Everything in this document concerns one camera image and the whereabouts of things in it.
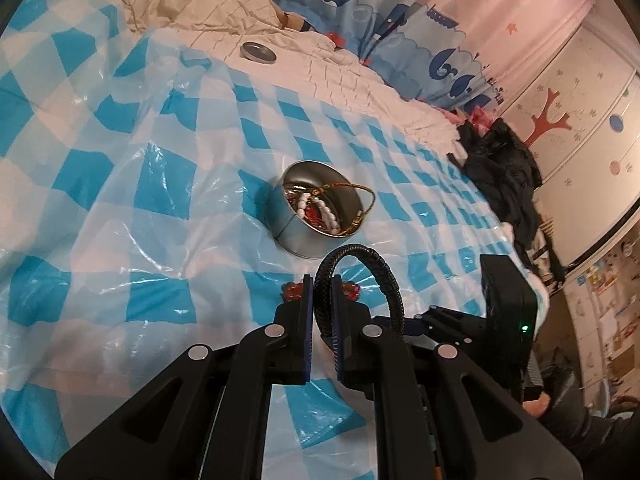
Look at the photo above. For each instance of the white grid pattern duvet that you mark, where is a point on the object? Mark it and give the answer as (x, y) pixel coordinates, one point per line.
(309, 64)

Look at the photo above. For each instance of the white wardrobe with tree decal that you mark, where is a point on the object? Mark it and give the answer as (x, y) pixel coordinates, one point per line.
(580, 120)

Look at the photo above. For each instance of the person right hand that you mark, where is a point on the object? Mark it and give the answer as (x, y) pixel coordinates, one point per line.
(536, 408)

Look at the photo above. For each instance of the round silver metal tin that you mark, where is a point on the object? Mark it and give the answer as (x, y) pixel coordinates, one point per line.
(313, 209)

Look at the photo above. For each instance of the blue whale pattern curtain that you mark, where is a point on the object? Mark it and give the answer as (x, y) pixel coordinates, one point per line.
(414, 47)

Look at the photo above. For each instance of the blue white checkered plastic sheet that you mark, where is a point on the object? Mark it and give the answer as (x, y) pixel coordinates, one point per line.
(134, 178)

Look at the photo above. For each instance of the pink star curtain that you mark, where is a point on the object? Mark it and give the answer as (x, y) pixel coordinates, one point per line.
(514, 38)

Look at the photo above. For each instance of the black clothes pile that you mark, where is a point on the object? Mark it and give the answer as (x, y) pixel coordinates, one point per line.
(503, 169)

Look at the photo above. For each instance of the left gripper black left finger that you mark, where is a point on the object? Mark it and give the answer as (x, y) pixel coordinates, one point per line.
(205, 415)

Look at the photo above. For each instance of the silver tin lid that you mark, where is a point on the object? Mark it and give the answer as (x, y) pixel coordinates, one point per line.
(258, 53)

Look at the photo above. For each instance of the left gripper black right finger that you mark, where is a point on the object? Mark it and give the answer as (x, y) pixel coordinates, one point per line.
(438, 413)

